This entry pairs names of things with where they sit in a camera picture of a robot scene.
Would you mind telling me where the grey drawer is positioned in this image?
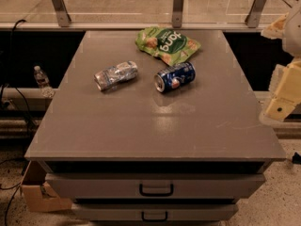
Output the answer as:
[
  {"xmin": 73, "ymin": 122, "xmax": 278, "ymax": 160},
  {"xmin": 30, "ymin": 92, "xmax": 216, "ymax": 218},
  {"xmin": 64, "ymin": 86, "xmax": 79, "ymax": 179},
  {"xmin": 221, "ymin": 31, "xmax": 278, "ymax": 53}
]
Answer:
[
  {"xmin": 71, "ymin": 203, "xmax": 238, "ymax": 222},
  {"xmin": 46, "ymin": 173, "xmax": 265, "ymax": 199}
]

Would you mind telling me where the left metal railing bracket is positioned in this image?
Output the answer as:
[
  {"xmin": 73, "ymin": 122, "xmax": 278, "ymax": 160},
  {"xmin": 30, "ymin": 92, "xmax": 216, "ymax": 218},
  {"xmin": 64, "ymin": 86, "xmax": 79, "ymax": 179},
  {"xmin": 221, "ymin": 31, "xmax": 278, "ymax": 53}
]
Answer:
[{"xmin": 51, "ymin": 0, "xmax": 71, "ymax": 27}]

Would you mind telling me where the grey drawer cabinet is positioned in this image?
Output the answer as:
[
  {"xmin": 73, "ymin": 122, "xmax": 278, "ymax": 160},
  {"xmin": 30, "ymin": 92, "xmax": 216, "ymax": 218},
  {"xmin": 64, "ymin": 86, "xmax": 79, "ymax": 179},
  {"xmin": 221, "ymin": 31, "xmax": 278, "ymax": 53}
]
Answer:
[{"xmin": 26, "ymin": 30, "xmax": 285, "ymax": 226}]

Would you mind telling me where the green chip bag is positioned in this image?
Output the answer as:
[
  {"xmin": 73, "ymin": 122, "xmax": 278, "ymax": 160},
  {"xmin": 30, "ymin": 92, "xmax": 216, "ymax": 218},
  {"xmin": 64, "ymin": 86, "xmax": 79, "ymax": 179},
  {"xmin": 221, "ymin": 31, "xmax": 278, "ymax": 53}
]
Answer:
[{"xmin": 135, "ymin": 26, "xmax": 200, "ymax": 66}]

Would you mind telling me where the metal railing bracket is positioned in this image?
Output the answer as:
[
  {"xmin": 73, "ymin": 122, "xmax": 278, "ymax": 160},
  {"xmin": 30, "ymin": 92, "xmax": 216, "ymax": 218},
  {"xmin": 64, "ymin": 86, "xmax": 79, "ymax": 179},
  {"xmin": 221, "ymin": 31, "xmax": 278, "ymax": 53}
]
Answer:
[
  {"xmin": 51, "ymin": 0, "xmax": 71, "ymax": 27},
  {"xmin": 172, "ymin": 0, "xmax": 184, "ymax": 28},
  {"xmin": 245, "ymin": 0, "xmax": 267, "ymax": 28}
]

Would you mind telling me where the blue pepsi can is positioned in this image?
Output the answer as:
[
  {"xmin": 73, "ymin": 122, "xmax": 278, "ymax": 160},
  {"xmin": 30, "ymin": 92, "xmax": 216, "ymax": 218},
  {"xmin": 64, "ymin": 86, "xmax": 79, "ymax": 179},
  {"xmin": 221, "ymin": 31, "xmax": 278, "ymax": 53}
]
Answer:
[{"xmin": 154, "ymin": 62, "xmax": 196, "ymax": 93}]

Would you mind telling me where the right metal railing bracket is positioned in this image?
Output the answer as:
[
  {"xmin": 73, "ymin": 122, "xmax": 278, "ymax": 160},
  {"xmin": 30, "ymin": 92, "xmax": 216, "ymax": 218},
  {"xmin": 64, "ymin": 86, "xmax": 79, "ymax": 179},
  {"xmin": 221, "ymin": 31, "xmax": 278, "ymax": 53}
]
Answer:
[{"xmin": 245, "ymin": 0, "xmax": 267, "ymax": 28}]

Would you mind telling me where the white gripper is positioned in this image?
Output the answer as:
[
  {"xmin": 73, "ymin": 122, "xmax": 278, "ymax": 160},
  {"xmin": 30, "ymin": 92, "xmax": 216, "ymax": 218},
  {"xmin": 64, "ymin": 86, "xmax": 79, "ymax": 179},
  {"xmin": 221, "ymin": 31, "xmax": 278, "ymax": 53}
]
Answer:
[{"xmin": 261, "ymin": 14, "xmax": 301, "ymax": 121}]

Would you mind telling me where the silver redbull can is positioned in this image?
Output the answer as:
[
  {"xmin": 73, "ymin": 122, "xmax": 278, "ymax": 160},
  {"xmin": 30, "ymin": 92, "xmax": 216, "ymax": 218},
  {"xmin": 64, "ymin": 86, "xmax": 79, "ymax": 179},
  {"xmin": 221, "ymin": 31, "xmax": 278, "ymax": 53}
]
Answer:
[{"xmin": 94, "ymin": 61, "xmax": 138, "ymax": 91}]

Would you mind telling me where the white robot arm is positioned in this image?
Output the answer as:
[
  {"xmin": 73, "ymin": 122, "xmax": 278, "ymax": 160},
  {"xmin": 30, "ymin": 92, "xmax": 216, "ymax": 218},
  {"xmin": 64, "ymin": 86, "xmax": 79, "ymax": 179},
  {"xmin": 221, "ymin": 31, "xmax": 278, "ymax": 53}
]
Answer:
[{"xmin": 261, "ymin": 4, "xmax": 301, "ymax": 121}]

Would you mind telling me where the lower grey drawer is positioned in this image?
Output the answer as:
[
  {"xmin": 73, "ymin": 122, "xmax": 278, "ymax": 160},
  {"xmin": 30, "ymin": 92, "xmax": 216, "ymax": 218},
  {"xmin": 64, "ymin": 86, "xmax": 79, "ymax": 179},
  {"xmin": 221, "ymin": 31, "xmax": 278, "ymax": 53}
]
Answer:
[{"xmin": 71, "ymin": 203, "xmax": 238, "ymax": 222}]

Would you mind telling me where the small black floor object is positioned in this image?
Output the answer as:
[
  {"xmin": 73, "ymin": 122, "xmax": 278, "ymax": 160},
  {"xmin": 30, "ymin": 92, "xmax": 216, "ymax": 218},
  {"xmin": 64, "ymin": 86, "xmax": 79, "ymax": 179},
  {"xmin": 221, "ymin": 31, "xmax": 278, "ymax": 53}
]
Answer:
[{"xmin": 292, "ymin": 153, "xmax": 301, "ymax": 165}]

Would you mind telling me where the black cable left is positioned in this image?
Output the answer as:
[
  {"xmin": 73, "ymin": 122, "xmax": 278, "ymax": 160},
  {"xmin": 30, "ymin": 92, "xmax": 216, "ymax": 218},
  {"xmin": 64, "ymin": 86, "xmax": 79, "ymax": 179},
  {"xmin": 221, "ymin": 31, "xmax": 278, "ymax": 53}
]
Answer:
[{"xmin": 0, "ymin": 18, "xmax": 38, "ymax": 137}]

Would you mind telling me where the cardboard box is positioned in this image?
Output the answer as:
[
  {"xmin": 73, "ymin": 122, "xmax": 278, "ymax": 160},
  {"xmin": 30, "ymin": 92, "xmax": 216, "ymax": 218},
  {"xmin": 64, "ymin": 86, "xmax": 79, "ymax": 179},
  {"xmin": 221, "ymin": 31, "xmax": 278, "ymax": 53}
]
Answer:
[{"xmin": 20, "ymin": 160, "xmax": 73, "ymax": 213}]

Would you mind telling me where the clear plastic water bottle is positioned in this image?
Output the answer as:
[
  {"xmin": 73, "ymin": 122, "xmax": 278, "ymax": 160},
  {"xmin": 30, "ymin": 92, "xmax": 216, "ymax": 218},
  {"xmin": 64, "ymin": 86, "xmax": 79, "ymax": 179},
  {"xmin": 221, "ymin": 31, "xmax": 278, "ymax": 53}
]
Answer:
[{"xmin": 34, "ymin": 66, "xmax": 50, "ymax": 89}]

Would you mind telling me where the middle metal railing bracket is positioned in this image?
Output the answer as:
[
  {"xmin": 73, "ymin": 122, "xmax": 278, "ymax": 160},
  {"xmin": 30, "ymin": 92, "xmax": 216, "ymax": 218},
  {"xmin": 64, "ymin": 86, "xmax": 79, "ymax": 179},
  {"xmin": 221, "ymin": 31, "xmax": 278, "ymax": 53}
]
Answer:
[{"xmin": 172, "ymin": 0, "xmax": 184, "ymax": 28}]

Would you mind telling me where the upper grey drawer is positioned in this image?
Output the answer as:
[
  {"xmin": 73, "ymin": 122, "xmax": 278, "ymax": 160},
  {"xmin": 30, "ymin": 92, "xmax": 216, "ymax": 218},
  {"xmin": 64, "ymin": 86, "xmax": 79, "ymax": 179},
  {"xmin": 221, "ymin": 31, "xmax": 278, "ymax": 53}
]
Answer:
[{"xmin": 46, "ymin": 173, "xmax": 265, "ymax": 199}]

